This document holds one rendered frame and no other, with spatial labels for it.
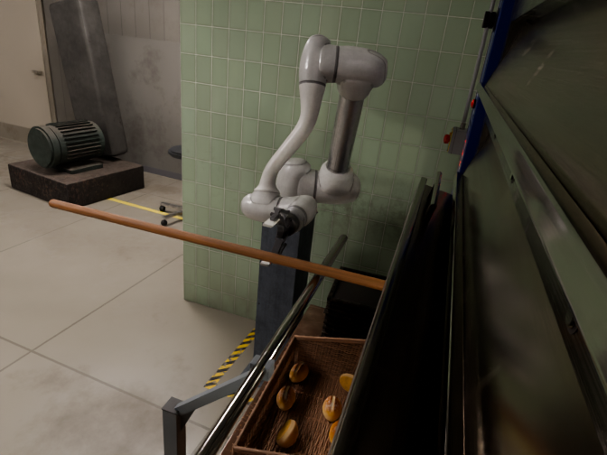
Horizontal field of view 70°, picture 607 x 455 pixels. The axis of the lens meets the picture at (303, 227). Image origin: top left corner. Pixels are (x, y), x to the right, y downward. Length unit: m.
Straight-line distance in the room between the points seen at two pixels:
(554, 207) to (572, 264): 0.06
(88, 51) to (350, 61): 4.05
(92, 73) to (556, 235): 5.27
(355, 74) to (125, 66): 4.51
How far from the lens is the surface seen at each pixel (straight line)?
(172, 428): 1.21
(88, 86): 5.47
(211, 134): 2.68
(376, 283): 1.22
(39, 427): 2.57
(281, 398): 1.64
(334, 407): 1.63
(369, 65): 1.68
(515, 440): 0.41
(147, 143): 5.90
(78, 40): 5.50
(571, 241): 0.22
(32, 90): 7.11
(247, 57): 2.52
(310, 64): 1.67
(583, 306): 0.18
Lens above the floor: 1.80
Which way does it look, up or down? 24 degrees down
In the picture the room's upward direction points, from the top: 6 degrees clockwise
